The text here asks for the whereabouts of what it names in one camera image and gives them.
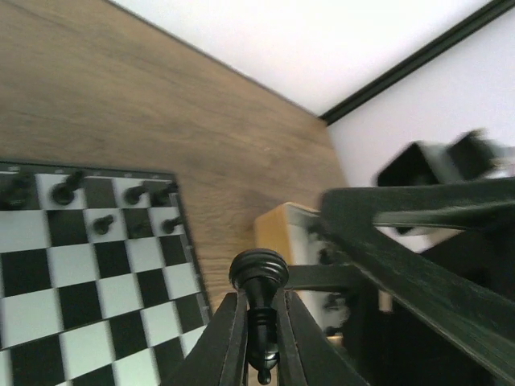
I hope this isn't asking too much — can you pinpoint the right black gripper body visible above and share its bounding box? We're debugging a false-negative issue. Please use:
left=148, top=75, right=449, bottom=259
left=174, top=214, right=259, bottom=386
left=384, top=225, right=514, bottom=385

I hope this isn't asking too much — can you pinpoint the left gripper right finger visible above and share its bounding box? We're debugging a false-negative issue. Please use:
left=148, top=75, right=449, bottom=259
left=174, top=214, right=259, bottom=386
left=274, top=289, right=369, bottom=385

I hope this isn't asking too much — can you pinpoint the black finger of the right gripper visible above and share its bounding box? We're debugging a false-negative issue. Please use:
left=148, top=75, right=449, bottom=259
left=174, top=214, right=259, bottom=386
left=319, top=176, right=515, bottom=383

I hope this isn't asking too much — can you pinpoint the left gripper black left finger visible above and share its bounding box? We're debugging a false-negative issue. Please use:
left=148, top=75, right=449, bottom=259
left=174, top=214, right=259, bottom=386
left=162, top=293, right=248, bottom=386

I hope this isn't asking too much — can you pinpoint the tall black chess piece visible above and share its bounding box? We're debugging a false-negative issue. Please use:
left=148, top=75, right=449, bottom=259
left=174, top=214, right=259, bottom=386
left=229, top=248, right=289, bottom=385

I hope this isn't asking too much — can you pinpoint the black chess pawn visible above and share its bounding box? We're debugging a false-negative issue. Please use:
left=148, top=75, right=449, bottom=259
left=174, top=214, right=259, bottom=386
left=129, top=220, right=151, bottom=239
left=160, top=216, right=183, bottom=235
left=93, top=215, right=115, bottom=236

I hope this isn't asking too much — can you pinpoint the black chess piece corner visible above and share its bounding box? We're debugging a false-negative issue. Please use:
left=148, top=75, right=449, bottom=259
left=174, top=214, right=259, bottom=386
left=151, top=182, right=178, bottom=207

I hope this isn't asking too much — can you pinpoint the pile of black chess pieces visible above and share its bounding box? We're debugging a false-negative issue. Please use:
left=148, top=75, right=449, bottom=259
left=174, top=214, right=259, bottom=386
left=317, top=227, right=349, bottom=338

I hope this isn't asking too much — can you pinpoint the yellow metal tin box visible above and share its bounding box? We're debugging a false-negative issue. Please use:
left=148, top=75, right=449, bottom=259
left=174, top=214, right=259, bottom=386
left=253, top=202, right=348, bottom=345

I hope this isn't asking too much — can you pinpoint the black grey chessboard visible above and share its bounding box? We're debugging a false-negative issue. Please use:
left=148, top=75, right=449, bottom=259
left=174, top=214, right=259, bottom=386
left=1, top=162, right=212, bottom=385

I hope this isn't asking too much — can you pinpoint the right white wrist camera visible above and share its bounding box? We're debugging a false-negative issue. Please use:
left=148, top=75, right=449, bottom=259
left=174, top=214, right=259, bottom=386
left=375, top=129, right=507, bottom=187

